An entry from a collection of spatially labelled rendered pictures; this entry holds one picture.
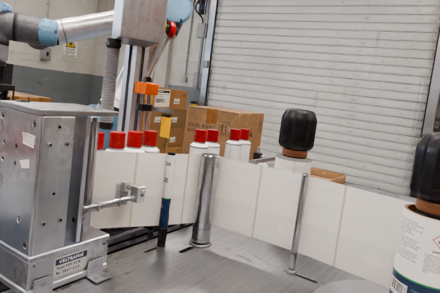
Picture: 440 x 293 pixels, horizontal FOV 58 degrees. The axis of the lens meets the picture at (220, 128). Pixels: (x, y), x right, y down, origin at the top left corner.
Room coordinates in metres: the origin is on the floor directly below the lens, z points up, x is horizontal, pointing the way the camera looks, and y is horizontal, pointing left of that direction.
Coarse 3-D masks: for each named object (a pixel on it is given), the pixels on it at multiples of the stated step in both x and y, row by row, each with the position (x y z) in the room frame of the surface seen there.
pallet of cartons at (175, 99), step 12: (156, 96) 4.70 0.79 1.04; (168, 96) 4.91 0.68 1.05; (180, 96) 5.14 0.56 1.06; (168, 108) 4.93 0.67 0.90; (180, 108) 5.17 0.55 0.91; (144, 120) 4.68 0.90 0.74; (156, 120) 4.74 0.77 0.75; (180, 120) 5.18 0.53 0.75; (180, 132) 5.23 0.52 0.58; (168, 144) 5.02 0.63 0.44; (180, 144) 5.26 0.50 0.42
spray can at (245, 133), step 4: (240, 128) 1.27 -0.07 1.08; (244, 128) 1.29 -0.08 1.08; (244, 132) 1.26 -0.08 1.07; (248, 132) 1.27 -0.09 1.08; (240, 136) 1.27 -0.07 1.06; (244, 136) 1.26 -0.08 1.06; (248, 136) 1.27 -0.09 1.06; (240, 140) 1.26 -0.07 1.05; (244, 140) 1.26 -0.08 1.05; (244, 144) 1.25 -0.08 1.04; (248, 144) 1.26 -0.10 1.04; (244, 148) 1.25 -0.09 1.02; (248, 148) 1.26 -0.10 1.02; (244, 152) 1.25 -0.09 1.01; (248, 152) 1.26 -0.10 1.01; (240, 156) 1.25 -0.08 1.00; (244, 156) 1.25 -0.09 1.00; (248, 156) 1.26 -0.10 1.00; (240, 160) 1.25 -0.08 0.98; (244, 160) 1.25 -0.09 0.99; (248, 160) 1.27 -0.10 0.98
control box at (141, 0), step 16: (128, 0) 0.87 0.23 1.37; (144, 0) 0.88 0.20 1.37; (160, 0) 0.90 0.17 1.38; (128, 16) 0.87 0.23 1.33; (144, 16) 0.88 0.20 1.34; (160, 16) 0.90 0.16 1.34; (112, 32) 1.01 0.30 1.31; (128, 32) 0.87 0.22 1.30; (144, 32) 0.88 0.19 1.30; (160, 32) 0.90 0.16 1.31
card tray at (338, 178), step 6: (312, 168) 1.99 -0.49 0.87; (312, 174) 1.98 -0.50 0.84; (318, 174) 1.97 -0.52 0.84; (324, 174) 1.95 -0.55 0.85; (330, 174) 1.94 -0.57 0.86; (336, 174) 1.92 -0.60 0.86; (342, 174) 1.90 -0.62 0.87; (330, 180) 1.90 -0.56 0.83; (336, 180) 1.77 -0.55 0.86; (342, 180) 1.86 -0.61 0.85
